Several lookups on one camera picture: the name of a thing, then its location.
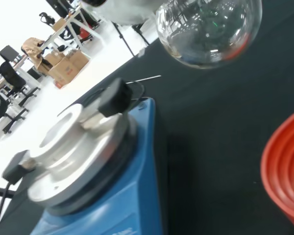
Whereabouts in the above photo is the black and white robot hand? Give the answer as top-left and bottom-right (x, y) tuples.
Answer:
(82, 0), (167, 25)

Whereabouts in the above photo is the heater with blue base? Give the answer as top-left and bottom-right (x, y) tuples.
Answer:
(1, 77), (169, 235)

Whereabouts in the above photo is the black tripod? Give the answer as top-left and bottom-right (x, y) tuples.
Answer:
(111, 21), (150, 57)

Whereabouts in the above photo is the white table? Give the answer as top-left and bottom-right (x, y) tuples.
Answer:
(40, 4), (103, 59)

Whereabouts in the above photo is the small cardboard box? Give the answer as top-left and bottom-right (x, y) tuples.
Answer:
(52, 17), (68, 32)

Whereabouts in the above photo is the thin metal probe rod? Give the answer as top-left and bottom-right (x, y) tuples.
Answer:
(127, 74), (162, 85)

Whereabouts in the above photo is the large cardboard box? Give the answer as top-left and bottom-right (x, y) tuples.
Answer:
(48, 50), (90, 89)

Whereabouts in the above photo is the black monitor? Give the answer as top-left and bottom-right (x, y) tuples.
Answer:
(0, 45), (19, 62)

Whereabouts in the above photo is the black cloth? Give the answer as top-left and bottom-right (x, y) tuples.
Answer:
(0, 0), (294, 235)

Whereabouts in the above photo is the red flask ring stand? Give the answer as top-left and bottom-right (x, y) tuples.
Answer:
(261, 106), (294, 233)

